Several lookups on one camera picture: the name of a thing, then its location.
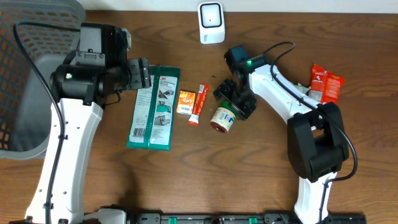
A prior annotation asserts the white barcode scanner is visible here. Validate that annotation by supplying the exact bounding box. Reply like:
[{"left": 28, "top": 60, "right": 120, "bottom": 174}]
[{"left": 197, "top": 1, "right": 226, "bottom": 44}]

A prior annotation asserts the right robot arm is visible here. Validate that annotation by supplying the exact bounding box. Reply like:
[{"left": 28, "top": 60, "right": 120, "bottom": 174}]
[{"left": 211, "top": 45, "right": 352, "bottom": 223}]

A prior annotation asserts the pale green tissue pack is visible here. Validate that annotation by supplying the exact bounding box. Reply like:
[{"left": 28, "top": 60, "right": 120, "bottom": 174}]
[{"left": 295, "top": 83, "right": 311, "bottom": 95}]

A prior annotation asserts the red snack bag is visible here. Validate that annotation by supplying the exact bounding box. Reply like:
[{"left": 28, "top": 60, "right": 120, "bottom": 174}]
[{"left": 308, "top": 64, "right": 345, "bottom": 104}]

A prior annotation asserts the grey plastic mesh basket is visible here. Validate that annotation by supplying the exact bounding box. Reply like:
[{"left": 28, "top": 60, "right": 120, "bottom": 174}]
[{"left": 1, "top": 0, "right": 86, "bottom": 160}]

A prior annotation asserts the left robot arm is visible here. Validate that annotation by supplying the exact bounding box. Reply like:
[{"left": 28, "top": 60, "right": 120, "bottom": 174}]
[{"left": 2, "top": 22, "right": 151, "bottom": 223}]

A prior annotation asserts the green white packet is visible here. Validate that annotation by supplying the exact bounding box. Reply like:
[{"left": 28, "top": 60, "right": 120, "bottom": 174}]
[{"left": 126, "top": 65, "right": 181, "bottom": 151}]

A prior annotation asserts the small orange carton box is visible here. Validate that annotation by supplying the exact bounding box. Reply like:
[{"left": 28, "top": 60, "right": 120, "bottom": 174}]
[{"left": 176, "top": 90, "right": 196, "bottom": 115}]

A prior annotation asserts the green lid seasoning jar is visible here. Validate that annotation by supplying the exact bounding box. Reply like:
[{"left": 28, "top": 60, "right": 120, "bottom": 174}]
[{"left": 210, "top": 100, "right": 238, "bottom": 133}]

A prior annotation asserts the small red stick packet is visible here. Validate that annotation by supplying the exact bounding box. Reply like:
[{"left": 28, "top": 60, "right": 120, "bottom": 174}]
[{"left": 188, "top": 83, "right": 210, "bottom": 126}]

